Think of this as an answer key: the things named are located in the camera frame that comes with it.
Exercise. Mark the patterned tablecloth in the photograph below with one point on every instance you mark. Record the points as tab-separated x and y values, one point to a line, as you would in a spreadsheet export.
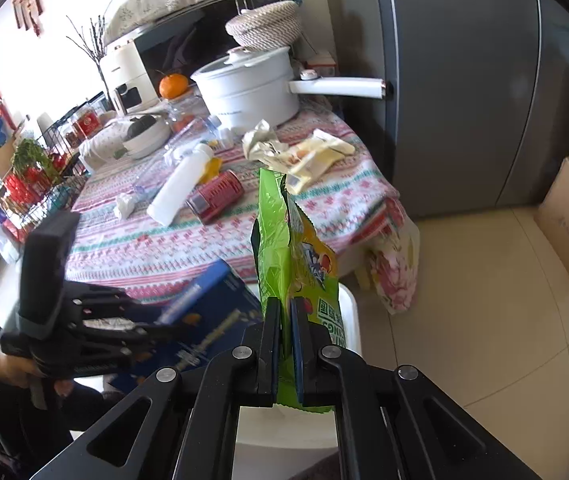
164	250

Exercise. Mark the pale cream wrapper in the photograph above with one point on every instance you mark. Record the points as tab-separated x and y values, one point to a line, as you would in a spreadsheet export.
334	142

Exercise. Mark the crumpled paper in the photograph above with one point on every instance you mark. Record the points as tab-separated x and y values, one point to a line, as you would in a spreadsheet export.
262	137

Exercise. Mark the dry branches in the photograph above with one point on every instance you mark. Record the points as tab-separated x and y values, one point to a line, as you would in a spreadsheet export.
92	45

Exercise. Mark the clear plastic bottle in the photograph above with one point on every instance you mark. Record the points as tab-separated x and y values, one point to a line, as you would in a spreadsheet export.
157	177

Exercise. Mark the yellow snack wrapper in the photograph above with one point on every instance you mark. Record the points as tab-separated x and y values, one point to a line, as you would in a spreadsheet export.
314	165

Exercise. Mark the orange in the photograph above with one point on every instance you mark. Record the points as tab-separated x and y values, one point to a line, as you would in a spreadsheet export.
173	85

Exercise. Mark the white electric pot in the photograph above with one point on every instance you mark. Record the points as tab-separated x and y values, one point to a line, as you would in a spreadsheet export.
249	90

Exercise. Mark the white air fryer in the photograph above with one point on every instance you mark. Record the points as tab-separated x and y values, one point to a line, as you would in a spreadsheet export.
124	70

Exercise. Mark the white towel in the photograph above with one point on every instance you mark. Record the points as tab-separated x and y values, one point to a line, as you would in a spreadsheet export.
102	145

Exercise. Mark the green potted plant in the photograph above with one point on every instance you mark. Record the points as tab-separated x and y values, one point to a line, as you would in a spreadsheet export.
34	157

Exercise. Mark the green snack bag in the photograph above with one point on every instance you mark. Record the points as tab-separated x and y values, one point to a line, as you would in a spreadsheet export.
274	240

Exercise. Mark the stacked white dishes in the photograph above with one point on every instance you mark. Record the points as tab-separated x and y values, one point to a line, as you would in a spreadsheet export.
147	142

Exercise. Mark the woven basket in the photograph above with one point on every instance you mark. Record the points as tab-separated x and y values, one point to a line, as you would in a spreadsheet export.
264	22

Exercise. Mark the grey refrigerator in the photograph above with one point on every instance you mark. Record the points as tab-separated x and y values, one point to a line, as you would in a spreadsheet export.
464	85

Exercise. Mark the person's left hand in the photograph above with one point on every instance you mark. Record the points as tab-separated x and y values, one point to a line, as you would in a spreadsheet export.
9	365

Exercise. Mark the blue cardboard box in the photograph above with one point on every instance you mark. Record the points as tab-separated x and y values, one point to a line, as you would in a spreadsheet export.
224	310

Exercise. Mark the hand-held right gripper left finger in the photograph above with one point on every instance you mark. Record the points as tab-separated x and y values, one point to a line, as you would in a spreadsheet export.
276	345

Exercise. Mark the white tissue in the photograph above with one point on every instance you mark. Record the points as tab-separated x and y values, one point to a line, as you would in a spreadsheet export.
125	206

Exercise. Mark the person's dark pants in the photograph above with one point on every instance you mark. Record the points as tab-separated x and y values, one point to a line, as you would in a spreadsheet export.
24	440

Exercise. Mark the black screen appliance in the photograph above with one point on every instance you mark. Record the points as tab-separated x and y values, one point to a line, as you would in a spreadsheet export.
184	45

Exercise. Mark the white trash bin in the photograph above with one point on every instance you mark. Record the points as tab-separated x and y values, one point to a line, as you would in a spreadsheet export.
349	317

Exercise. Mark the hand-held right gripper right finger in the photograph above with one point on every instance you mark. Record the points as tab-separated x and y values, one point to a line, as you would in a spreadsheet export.
298	350

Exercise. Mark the red ribbed can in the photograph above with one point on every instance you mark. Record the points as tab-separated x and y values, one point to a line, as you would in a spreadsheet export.
217	197

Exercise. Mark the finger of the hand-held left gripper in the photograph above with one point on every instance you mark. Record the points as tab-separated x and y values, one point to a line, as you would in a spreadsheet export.
109	312
104	357

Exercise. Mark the white plastic bottle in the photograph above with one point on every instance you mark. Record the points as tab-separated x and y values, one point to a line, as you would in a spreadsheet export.
177	185

